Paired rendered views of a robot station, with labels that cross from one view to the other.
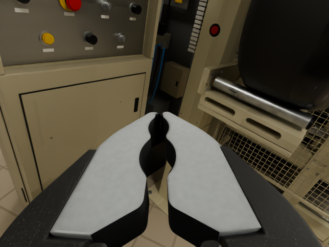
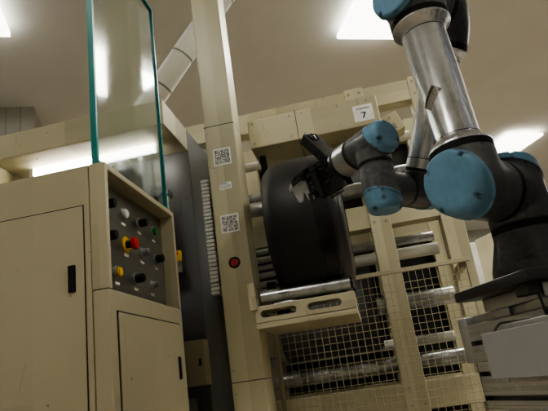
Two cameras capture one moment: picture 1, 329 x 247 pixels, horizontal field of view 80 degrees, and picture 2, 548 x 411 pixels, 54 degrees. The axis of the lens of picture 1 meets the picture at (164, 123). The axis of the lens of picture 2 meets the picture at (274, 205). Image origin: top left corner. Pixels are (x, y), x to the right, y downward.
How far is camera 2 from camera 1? 134 cm
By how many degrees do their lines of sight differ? 57
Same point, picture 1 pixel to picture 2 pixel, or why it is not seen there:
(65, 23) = (125, 262)
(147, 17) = (164, 270)
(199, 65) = (232, 301)
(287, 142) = (347, 301)
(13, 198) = not seen: outside the picture
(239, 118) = (302, 309)
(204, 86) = (254, 299)
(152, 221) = not seen: outside the picture
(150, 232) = not seen: outside the picture
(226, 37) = (248, 262)
